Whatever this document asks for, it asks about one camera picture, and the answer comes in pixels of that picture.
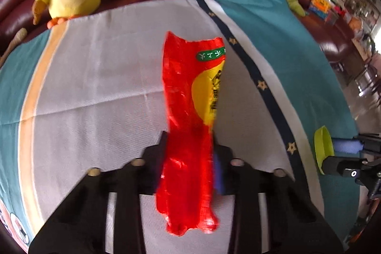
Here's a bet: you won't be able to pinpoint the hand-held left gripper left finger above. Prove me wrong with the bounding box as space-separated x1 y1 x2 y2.
28 130 169 254

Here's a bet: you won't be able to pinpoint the dark red leather sofa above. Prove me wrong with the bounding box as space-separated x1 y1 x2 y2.
0 0 358 64

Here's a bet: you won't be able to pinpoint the colourful toy boxes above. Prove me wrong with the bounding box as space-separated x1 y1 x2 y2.
308 0 332 19

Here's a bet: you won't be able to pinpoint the beige deer plush toy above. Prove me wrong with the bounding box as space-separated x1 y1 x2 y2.
0 27 28 64

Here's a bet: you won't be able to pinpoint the red snack wrapper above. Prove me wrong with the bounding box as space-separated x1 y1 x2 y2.
155 31 228 237

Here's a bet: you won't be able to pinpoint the green and white plastic cup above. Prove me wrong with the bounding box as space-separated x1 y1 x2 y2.
314 126 335 175

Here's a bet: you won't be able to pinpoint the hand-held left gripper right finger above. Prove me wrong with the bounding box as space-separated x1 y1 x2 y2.
212 135 355 254

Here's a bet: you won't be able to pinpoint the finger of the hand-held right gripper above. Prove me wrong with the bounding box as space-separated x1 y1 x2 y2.
333 138 365 154
322 155 370 176

